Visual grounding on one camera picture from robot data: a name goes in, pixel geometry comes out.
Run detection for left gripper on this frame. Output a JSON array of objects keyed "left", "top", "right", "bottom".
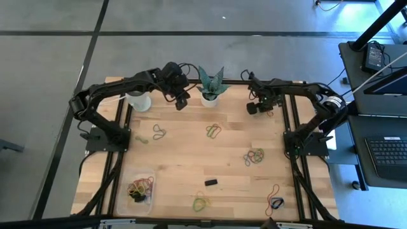
[{"left": 165, "top": 73, "right": 191, "bottom": 111}]

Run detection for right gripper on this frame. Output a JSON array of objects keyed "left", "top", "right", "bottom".
[{"left": 246, "top": 85, "right": 283, "bottom": 115}]

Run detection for rubber bands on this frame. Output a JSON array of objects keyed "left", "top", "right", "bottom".
[{"left": 128, "top": 176, "right": 155, "bottom": 195}]

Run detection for clear plastic bin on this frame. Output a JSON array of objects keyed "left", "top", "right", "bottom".
[{"left": 116, "top": 167, "right": 157, "bottom": 218}]

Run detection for snake plant in white pot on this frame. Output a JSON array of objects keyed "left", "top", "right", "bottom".
[{"left": 195, "top": 66, "right": 231, "bottom": 108}]

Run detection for white cylindrical container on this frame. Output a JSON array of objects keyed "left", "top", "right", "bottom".
[{"left": 125, "top": 90, "right": 153, "bottom": 113}]

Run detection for black side desk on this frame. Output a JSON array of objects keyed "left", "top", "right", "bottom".
[{"left": 338, "top": 40, "right": 407, "bottom": 191}]

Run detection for open laptop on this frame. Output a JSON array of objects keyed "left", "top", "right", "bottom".
[{"left": 352, "top": 65, "right": 407, "bottom": 117}]

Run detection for black power adapter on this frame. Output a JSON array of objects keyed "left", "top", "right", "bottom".
[{"left": 361, "top": 43, "right": 385, "bottom": 74}]

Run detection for thin white rod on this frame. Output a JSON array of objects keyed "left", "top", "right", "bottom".
[{"left": 348, "top": 50, "right": 407, "bottom": 95}]

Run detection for black keyboard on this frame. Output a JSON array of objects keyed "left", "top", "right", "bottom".
[{"left": 364, "top": 136, "right": 407, "bottom": 182}]

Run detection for black diagonal pole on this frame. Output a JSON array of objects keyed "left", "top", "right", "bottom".
[{"left": 349, "top": 0, "right": 407, "bottom": 52}]

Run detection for grey metal leg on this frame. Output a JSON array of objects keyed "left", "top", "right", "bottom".
[{"left": 0, "top": 138, "right": 25, "bottom": 153}]

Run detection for black rig beam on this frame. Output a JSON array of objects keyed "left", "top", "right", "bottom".
[{"left": 0, "top": 214, "right": 109, "bottom": 229}]

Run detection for black aluminium table frame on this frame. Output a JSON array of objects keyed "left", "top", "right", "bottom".
[{"left": 71, "top": 78, "right": 340, "bottom": 223}]

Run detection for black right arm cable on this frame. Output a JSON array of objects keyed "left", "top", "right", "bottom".
[{"left": 240, "top": 69, "right": 256, "bottom": 84}]

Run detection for silver metal bracket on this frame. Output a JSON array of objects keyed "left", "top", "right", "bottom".
[
  {"left": 277, "top": 221, "right": 314, "bottom": 229},
  {"left": 99, "top": 218, "right": 137, "bottom": 228}
]

